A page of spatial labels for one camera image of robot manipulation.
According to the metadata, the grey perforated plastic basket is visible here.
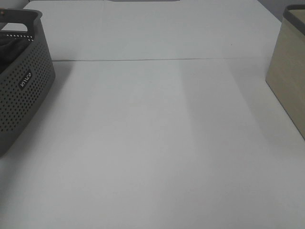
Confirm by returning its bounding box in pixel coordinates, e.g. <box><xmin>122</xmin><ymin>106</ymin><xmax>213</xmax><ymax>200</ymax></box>
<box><xmin>0</xmin><ymin>9</ymin><xmax>55</xmax><ymax>156</ymax></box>

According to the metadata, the beige fabric storage bin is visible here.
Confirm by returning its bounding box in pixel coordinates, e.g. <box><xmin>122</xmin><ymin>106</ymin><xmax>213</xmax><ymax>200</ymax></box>
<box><xmin>265</xmin><ymin>4</ymin><xmax>305</xmax><ymax>137</ymax></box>

